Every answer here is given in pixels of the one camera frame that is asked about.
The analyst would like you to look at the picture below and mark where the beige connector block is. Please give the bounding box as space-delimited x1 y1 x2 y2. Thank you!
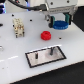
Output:
13 18 24 37

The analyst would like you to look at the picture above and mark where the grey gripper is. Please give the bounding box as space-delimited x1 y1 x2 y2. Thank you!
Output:
46 1 75 28

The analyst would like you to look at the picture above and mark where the left metal peg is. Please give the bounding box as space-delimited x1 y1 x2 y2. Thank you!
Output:
34 50 39 60

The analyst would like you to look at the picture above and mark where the blue gear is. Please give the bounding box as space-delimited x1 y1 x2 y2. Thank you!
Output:
53 21 69 30

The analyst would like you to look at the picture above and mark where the red gear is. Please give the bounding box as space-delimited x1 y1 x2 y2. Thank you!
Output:
41 31 51 40

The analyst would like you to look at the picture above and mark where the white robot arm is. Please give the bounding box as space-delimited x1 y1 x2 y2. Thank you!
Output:
45 0 77 30

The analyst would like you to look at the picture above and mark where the right metal peg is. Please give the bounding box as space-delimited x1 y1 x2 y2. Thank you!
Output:
49 46 55 57

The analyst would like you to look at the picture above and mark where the black cable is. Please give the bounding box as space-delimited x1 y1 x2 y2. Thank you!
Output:
6 0 48 11

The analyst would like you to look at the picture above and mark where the black-framed peg base plate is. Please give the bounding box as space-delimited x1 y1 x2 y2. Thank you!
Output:
26 46 66 68

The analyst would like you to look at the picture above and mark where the metal peg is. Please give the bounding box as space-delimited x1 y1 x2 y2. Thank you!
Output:
49 46 55 57
34 50 39 60

